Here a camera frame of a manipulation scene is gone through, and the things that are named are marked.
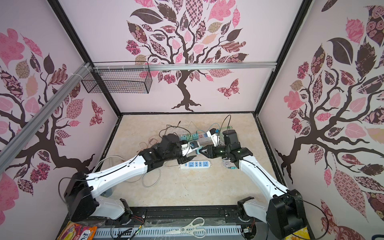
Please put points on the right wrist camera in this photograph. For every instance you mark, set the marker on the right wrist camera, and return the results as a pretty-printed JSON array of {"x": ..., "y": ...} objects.
[{"x": 214, "y": 135}]

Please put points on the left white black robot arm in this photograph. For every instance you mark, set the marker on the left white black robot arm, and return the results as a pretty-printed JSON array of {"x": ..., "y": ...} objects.
[{"x": 83, "y": 195}]

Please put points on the black wire basket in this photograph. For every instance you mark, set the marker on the black wire basket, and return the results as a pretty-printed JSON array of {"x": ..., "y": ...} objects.
[{"x": 127, "y": 77}]

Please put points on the aluminium frame bar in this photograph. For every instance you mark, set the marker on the aluminium frame bar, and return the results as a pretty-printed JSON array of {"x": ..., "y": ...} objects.
[{"x": 11, "y": 150}]

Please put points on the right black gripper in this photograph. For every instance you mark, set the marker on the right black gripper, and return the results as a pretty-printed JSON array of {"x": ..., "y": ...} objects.
[{"x": 211, "y": 151}]

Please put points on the white mug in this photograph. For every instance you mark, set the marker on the white mug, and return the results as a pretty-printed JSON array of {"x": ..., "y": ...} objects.
[{"x": 107, "y": 193}]

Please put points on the white handled scissors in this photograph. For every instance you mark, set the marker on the white handled scissors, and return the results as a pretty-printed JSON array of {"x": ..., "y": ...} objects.
[{"x": 195, "y": 228}]

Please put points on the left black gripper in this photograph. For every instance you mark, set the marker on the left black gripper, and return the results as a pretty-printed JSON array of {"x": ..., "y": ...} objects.
[{"x": 184, "y": 158}]

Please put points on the long multicolour power strip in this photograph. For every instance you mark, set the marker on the long multicolour power strip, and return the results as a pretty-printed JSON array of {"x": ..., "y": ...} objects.
[{"x": 202, "y": 138}]

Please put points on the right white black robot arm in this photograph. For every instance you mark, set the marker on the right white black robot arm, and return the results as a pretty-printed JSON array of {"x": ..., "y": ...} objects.
[{"x": 284, "y": 211}]

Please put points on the small blue-socket power strip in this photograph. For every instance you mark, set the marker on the small blue-socket power strip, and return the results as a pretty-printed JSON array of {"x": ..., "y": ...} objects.
[{"x": 194, "y": 165}]

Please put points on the white slotted cable duct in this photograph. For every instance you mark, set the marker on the white slotted cable duct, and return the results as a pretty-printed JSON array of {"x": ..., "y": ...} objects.
[{"x": 162, "y": 233}]

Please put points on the black mounting rail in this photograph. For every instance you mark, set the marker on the black mounting rail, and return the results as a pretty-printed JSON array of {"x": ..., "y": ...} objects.
[{"x": 230, "y": 213}]

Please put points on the yellow snack bag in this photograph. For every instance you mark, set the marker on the yellow snack bag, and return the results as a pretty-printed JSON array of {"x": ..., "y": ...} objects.
[{"x": 302, "y": 234}]

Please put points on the red yellow snack packet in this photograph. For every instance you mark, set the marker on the red yellow snack packet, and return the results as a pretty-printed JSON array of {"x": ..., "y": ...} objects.
[{"x": 74, "y": 231}]

